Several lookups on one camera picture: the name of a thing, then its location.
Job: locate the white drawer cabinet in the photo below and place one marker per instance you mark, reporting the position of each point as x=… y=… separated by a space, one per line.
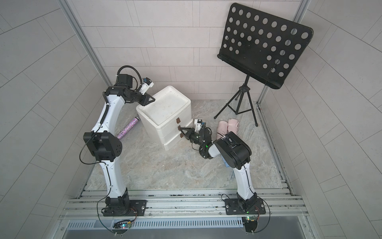
x=163 y=118

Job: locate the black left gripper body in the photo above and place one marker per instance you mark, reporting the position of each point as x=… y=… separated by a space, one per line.
x=137 y=97

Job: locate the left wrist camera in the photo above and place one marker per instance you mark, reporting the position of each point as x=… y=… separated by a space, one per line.
x=146 y=84

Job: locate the purple glitter bottle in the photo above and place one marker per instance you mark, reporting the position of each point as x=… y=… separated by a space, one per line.
x=128 y=128

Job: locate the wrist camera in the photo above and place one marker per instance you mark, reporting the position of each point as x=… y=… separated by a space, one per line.
x=198 y=124
x=146 y=84

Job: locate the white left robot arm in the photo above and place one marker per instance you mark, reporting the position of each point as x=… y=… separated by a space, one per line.
x=106 y=147

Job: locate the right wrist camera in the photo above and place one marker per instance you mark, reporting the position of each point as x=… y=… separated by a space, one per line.
x=198 y=124

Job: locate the black music stand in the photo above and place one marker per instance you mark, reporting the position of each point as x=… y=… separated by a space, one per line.
x=264 y=47

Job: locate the pink folded umbrella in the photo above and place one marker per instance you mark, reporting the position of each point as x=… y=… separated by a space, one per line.
x=233 y=126
x=222 y=129

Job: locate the right circuit board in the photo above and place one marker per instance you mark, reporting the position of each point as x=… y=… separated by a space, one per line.
x=250 y=224

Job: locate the pink folded umbrella right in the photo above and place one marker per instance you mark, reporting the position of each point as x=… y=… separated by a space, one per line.
x=233 y=126

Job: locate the left circuit board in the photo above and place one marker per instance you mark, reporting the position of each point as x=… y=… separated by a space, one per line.
x=121 y=227

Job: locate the circuit board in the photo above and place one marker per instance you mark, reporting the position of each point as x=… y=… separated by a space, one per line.
x=250 y=224
x=121 y=227

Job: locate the aluminium rail base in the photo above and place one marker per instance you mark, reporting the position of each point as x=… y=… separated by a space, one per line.
x=163 y=209

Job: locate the pink folded umbrella left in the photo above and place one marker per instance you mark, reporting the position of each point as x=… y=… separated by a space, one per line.
x=222 y=129

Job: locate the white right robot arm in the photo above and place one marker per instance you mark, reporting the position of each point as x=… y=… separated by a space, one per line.
x=237 y=155

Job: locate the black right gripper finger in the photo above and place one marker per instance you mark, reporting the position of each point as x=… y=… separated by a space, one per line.
x=183 y=129
x=184 y=134

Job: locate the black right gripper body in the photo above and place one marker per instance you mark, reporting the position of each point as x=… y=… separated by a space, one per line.
x=196 y=137

